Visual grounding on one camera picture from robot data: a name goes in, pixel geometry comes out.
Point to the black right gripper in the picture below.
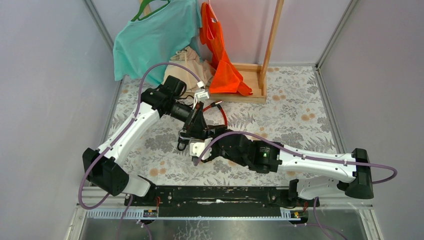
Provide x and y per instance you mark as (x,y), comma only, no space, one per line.
(214,155)

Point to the green clothes hanger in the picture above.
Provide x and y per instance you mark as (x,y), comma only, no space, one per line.
(145,10)

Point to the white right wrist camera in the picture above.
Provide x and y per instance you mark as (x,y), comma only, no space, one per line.
(196,147)

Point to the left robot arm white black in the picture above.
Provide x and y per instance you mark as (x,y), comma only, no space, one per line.
(104,166)

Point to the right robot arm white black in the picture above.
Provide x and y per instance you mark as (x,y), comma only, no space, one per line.
(349,173)

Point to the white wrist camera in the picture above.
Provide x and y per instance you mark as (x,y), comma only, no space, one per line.
(196,147)
(201,94)

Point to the teal t-shirt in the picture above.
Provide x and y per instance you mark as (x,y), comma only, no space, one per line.
(155,39)

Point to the wooden clothes rack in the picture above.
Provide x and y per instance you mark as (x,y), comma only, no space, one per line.
(254,75)

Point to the aluminium frame rail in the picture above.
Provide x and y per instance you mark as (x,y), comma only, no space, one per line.
(113,208)

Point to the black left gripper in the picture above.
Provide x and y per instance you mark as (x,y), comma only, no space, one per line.
(195,123)

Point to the black padlock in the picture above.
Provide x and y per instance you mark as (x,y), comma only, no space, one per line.
(182,145)

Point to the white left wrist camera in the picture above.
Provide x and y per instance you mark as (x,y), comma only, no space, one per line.
(201,94)

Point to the orange garment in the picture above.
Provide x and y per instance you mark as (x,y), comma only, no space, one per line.
(227,79)

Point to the beige cloth bag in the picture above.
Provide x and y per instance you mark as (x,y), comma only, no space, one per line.
(190,59)

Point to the floral table mat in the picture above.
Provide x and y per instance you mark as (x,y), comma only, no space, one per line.
(293,114)

